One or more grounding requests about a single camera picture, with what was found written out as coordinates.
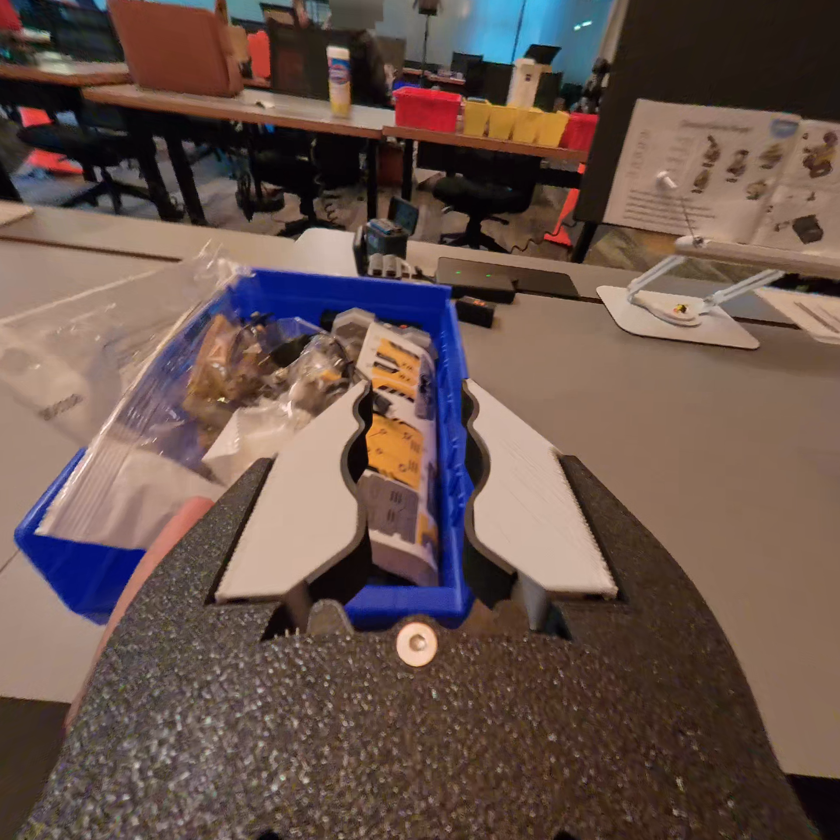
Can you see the printed instruction booklet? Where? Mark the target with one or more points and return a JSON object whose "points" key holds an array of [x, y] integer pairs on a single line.
{"points": [[656, 144]]}

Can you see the wooden top table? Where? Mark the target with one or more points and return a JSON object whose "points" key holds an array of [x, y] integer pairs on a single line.
{"points": [[262, 115], [485, 145], [65, 72]]}

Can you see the black battery pack blue label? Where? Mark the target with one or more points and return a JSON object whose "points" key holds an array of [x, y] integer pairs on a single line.
{"points": [[384, 239]]}

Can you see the white paper sheet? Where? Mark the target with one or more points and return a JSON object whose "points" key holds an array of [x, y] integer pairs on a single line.
{"points": [[807, 312]]}

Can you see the yellow plastic bin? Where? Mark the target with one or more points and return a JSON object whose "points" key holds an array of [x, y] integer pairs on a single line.
{"points": [[553, 130], [476, 119], [503, 123], [528, 127]]}

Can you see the white metal book stand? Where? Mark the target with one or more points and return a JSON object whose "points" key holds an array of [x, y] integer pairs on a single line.
{"points": [[695, 328]]}

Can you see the tall white container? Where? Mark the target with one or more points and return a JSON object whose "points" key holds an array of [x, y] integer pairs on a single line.
{"points": [[522, 82]]}

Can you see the yellow grey sticker sheet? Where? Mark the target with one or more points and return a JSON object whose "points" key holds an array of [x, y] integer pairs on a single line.
{"points": [[394, 453]]}

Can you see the bag of gold parts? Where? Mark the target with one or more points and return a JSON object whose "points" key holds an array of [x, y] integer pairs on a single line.
{"points": [[223, 374]]}

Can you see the flat black charger box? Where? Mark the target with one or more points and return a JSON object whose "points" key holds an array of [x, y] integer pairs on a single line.
{"points": [[505, 279]]}

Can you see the brown leather case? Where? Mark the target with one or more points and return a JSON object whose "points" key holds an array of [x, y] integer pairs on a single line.
{"points": [[174, 49]]}

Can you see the small black red device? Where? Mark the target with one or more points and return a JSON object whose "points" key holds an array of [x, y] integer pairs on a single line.
{"points": [[474, 312]]}

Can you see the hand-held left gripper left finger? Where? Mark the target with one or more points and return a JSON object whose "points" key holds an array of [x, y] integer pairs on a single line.
{"points": [[289, 505]]}

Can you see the person's left hand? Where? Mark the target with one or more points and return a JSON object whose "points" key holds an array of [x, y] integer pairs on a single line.
{"points": [[151, 558]]}

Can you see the large clear plastic bag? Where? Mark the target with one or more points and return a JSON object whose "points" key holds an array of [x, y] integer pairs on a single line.
{"points": [[98, 341]]}

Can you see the black partition panel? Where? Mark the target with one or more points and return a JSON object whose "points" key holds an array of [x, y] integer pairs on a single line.
{"points": [[689, 52]]}

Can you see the blue plastic storage bin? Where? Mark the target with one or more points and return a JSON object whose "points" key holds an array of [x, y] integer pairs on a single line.
{"points": [[400, 295]]}

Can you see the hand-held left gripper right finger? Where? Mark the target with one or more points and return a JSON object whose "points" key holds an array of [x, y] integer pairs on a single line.
{"points": [[531, 505]]}

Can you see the yellow white wipes canister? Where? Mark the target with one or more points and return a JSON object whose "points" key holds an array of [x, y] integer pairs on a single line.
{"points": [[339, 82]]}

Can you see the bag of black parts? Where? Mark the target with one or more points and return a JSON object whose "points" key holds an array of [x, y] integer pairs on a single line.
{"points": [[315, 367]]}

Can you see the red plastic bin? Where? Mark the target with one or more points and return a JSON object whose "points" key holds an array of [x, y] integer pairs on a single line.
{"points": [[426, 110], [581, 132]]}

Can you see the black tripod stand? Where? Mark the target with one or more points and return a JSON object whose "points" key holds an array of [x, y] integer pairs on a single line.
{"points": [[428, 33]]}

